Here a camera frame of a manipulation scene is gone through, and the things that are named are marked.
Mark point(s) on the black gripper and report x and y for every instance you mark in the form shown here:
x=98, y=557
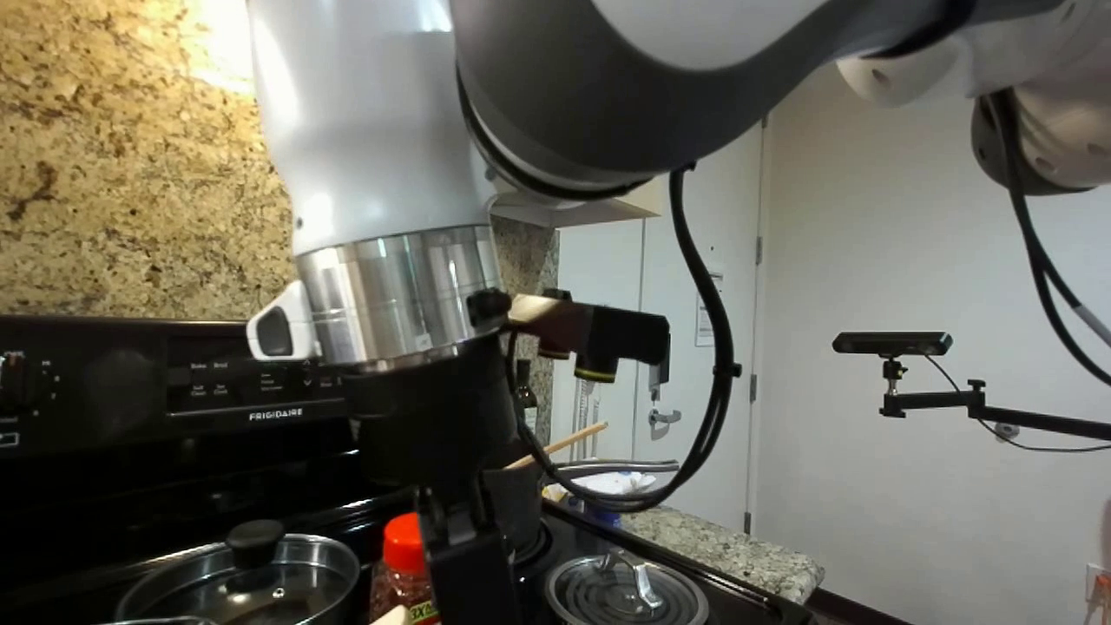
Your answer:
x=430, y=417

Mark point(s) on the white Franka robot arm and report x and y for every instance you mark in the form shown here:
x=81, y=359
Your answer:
x=371, y=117

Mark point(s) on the short wooden cooking stick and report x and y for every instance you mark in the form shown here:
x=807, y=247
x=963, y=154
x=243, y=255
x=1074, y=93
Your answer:
x=574, y=439

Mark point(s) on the red capped spice bottle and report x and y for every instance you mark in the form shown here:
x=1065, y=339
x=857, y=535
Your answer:
x=403, y=566

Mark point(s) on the glass lid with steel rim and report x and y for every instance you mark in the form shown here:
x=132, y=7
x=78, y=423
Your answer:
x=625, y=593

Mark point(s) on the white door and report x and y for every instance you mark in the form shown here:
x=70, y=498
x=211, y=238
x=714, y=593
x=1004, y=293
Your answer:
x=696, y=417

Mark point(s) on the white paper door sign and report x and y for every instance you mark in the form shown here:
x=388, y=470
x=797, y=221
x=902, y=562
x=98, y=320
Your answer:
x=704, y=332

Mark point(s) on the cream upper kitchen cabinet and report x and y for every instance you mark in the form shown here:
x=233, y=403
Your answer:
x=578, y=211

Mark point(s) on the black electric stove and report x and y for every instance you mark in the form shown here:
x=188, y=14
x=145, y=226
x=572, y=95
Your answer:
x=115, y=393

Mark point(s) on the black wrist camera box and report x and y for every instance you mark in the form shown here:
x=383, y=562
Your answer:
x=621, y=343

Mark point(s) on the black bar camera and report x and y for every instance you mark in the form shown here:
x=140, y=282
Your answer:
x=890, y=343

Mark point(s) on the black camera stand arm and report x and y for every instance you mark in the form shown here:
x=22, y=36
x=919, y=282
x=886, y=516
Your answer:
x=983, y=407

